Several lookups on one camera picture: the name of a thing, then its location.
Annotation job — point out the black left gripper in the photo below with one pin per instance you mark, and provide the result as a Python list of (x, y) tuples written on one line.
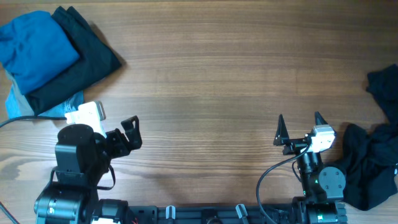
[(118, 140)]

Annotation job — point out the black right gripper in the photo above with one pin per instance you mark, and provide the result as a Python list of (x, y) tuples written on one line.
[(296, 145)]

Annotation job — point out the blue polo shirt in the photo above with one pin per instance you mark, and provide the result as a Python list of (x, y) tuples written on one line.
[(35, 49)]

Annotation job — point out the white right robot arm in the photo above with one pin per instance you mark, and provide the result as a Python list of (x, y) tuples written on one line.
[(322, 185)]

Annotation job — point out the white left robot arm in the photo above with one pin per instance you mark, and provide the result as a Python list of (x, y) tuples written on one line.
[(83, 157)]

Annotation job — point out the dark green folded trousers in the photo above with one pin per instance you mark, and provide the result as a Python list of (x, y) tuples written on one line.
[(96, 61)]

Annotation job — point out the dark crumpled garment pile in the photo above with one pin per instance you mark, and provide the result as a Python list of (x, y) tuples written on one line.
[(370, 159)]

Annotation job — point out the light blue folded garment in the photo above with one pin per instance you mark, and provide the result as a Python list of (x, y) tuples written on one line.
[(18, 105)]

